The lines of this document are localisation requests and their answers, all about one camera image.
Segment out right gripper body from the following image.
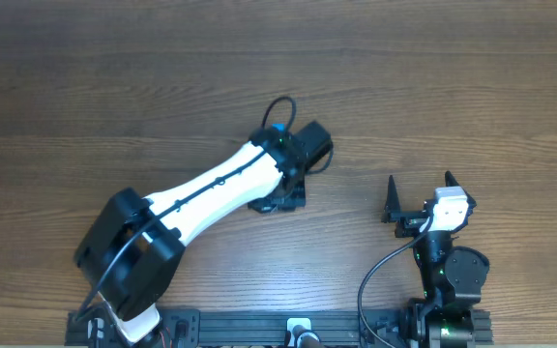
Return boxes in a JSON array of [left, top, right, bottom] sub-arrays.
[[394, 209, 429, 239]]

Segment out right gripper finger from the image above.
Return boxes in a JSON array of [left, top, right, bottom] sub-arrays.
[[444, 170, 478, 210], [381, 174, 402, 224]]

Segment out mounting rail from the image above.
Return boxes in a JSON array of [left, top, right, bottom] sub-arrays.
[[64, 307, 495, 348]]

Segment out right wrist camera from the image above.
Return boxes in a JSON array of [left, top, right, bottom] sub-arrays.
[[425, 186, 470, 234]]

